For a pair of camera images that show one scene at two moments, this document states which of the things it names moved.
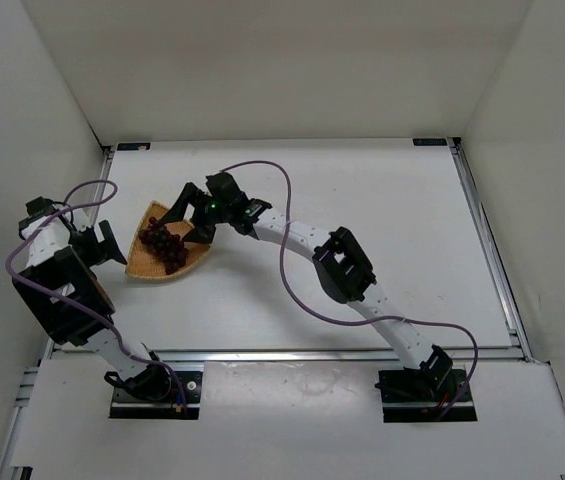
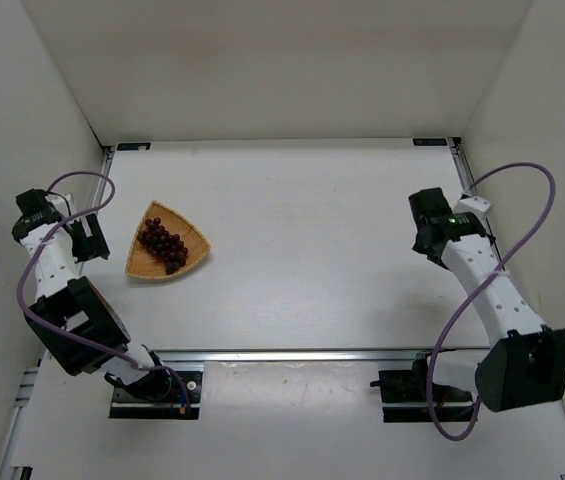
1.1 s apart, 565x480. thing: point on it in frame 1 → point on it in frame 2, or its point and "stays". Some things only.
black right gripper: (201, 212) → (425, 240)
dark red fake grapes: (168, 247) stays
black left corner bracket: (136, 146) stays
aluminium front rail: (321, 356) stays
